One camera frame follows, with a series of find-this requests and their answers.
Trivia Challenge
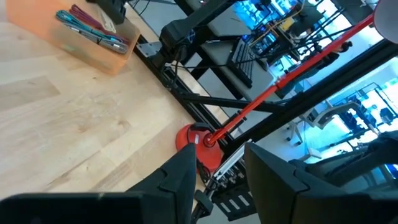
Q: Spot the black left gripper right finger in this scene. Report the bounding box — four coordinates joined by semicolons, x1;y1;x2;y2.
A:
244;141;309;224

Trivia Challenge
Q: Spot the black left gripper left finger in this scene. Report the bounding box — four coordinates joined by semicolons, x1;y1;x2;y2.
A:
127;142;198;224

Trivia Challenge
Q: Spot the gold thin cable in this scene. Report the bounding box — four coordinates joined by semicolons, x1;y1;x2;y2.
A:
98;8;118;34

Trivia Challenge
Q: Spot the grey braided cable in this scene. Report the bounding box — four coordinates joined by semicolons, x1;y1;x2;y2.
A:
70;26;129;54

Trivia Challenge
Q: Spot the orange translucent plastic bin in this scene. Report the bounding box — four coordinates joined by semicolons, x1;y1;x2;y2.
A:
6;0;141;76

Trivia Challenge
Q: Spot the red desk lamp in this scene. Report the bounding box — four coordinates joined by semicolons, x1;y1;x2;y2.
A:
175;0;398;174

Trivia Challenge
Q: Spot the white office chair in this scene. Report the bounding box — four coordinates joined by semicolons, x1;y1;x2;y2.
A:
287;101;366;159

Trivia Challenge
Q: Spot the grey desk with keyboard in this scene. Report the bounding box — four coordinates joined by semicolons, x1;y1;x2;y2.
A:
198;40;280;103

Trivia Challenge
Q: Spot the black keyboard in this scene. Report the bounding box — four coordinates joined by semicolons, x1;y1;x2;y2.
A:
228;39;256;88

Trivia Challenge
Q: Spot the black lamp power cable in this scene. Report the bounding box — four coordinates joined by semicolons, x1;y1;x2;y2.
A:
197;158;214;184

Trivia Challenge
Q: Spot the black slotted bracket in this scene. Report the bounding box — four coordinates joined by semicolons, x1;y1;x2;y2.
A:
191;183;258;222

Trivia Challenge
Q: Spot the silver aluminium rail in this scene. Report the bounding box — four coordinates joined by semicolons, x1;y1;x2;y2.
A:
210;142;247;187

